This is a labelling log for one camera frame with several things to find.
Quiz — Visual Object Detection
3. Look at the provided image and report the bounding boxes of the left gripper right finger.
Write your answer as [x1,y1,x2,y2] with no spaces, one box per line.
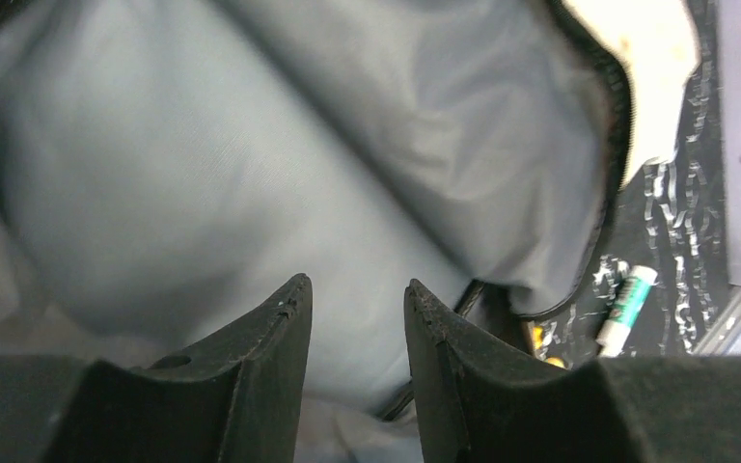
[404,281,741,462]

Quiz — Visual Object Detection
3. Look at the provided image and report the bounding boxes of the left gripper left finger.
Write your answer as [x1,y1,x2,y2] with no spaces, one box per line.
[0,274,313,462]

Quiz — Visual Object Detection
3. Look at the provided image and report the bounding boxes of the beige backpack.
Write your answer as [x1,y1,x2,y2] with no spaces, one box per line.
[0,1,700,462]

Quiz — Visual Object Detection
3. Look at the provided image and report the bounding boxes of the orange highlighter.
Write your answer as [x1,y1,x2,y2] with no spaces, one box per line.
[527,322,569,369]

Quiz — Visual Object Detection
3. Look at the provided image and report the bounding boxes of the green white glue stick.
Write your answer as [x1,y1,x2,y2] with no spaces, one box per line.
[596,265,658,358]

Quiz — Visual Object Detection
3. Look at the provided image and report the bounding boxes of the aluminium rail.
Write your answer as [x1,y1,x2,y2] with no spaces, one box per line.
[692,286,741,356]

